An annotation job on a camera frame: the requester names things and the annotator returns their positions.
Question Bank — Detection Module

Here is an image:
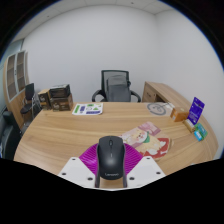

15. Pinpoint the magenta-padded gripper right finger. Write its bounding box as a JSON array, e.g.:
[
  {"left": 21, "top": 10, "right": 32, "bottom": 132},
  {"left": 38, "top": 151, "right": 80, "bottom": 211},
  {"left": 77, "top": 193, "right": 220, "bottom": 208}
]
[{"left": 122, "top": 143, "right": 167, "bottom": 188}]

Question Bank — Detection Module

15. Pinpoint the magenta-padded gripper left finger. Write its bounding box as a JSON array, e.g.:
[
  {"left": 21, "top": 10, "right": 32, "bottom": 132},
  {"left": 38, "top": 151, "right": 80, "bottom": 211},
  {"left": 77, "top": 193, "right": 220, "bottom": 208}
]
[{"left": 57, "top": 143, "right": 101, "bottom": 189}]

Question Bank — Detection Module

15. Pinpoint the black computer mouse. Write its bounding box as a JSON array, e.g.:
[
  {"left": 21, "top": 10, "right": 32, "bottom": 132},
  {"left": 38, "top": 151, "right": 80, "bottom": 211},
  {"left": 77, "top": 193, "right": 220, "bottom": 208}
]
[{"left": 95, "top": 135, "right": 127, "bottom": 181}]

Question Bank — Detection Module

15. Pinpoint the cartoon print mouse pad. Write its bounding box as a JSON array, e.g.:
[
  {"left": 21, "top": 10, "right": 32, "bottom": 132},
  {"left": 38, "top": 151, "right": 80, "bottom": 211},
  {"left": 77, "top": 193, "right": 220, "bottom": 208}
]
[{"left": 118, "top": 120, "right": 173, "bottom": 162}]

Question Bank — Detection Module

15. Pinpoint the small yellow box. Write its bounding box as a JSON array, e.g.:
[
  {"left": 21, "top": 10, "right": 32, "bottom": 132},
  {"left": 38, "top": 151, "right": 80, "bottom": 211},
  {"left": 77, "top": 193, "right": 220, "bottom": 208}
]
[{"left": 182, "top": 118, "right": 198, "bottom": 134}]

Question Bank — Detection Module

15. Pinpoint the white green printed leaflet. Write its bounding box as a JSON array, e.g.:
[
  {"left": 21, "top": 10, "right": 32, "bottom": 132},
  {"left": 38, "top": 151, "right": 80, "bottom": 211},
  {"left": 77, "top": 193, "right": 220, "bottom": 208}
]
[{"left": 71, "top": 102, "right": 104, "bottom": 116}]

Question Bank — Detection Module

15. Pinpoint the round white disc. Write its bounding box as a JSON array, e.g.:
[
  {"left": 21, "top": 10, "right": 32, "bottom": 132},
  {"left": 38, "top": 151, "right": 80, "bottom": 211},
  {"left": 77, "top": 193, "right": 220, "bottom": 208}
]
[{"left": 146, "top": 101, "right": 172, "bottom": 117}]

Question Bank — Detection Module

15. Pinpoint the orange box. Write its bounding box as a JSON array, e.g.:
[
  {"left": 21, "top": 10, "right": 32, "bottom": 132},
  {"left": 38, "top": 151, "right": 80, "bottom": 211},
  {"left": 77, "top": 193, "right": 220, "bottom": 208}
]
[{"left": 169, "top": 107, "right": 190, "bottom": 123}]

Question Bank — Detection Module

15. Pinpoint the green tissue pack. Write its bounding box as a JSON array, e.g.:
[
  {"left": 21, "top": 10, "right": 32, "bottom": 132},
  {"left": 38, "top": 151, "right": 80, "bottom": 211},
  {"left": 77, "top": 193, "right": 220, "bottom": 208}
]
[{"left": 193, "top": 122, "right": 209, "bottom": 142}]

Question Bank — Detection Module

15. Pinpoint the large brown cardboard box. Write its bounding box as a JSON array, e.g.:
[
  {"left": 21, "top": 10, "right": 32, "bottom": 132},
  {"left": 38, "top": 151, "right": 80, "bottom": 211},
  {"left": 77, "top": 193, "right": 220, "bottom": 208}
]
[{"left": 49, "top": 93, "right": 74, "bottom": 112}]

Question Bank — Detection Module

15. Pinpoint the black leather sofa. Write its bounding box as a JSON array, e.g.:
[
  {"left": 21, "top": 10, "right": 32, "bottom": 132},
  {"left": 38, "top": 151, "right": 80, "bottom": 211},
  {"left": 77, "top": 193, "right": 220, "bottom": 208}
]
[{"left": 0, "top": 110, "right": 23, "bottom": 160}]

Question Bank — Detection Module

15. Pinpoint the small brown cardboard box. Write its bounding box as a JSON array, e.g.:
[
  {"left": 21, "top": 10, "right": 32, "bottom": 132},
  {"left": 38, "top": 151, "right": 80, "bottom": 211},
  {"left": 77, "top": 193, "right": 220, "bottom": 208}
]
[{"left": 37, "top": 88, "right": 53, "bottom": 111}]

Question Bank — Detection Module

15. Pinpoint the purple sign stand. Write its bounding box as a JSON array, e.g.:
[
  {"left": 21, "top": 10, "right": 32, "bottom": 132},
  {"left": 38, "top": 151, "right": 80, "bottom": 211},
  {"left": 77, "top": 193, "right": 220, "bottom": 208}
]
[{"left": 187, "top": 96, "right": 206, "bottom": 126}]

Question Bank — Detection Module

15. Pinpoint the wooden side cabinet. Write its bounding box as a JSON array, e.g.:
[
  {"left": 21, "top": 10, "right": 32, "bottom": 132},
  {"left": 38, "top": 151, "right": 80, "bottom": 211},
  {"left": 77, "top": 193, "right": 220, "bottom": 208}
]
[{"left": 141, "top": 81, "right": 194, "bottom": 111}]

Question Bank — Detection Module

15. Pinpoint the black cardboard box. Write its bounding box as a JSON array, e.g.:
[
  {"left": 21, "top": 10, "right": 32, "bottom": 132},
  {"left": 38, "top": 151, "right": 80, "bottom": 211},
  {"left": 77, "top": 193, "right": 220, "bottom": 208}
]
[{"left": 49, "top": 83, "right": 71, "bottom": 99}]

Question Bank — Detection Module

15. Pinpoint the black visitor chair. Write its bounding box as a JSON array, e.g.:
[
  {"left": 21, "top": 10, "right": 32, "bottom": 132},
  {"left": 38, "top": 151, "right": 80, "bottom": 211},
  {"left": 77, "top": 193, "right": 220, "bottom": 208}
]
[{"left": 19, "top": 82, "right": 41, "bottom": 116}]

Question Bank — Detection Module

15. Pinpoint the black mesh office chair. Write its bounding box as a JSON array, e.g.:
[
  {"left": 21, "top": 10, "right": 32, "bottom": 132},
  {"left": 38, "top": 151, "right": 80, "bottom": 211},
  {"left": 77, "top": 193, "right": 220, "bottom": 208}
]
[{"left": 91, "top": 69, "right": 142, "bottom": 103}]

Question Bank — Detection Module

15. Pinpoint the wooden shelf cabinet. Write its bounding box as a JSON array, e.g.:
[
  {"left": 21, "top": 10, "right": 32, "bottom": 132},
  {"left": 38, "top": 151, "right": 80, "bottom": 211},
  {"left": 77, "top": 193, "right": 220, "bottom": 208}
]
[{"left": 2, "top": 50, "right": 30, "bottom": 129}]

